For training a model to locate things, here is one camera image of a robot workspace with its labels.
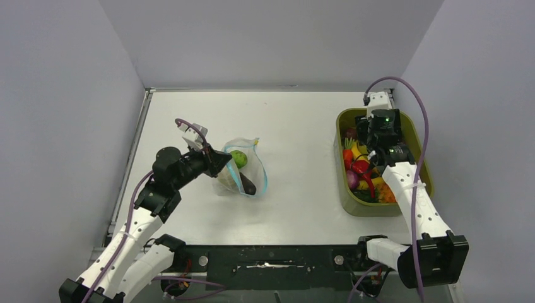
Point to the green custard apple toy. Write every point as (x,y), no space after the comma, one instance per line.
(240,158)

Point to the olive green plastic tub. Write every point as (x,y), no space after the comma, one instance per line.
(352,205)

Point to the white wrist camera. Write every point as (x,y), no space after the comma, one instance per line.
(375,101)
(195,139)

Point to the dark red plum toy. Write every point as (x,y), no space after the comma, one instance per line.
(351,134)

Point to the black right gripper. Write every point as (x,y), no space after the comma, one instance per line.
(363,125)

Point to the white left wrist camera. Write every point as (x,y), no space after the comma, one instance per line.
(195,139)

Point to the dark purple eggplant toy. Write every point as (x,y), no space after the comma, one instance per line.
(248,186)

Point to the orange spiky fruit toy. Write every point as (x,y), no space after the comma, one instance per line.
(386,196)

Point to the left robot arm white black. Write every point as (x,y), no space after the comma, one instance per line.
(153,201)

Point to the purple red onion toy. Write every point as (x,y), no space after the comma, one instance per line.
(352,180)

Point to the orange carrot toy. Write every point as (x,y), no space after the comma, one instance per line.
(347,152)

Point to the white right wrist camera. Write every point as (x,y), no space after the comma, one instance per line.
(375,101)

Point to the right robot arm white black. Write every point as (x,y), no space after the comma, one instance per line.
(436,255)

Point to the yellow banana bunch toy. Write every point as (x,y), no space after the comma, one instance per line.
(358,151)

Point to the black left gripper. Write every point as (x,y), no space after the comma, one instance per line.
(214,160)

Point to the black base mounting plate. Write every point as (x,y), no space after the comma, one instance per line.
(288,267)

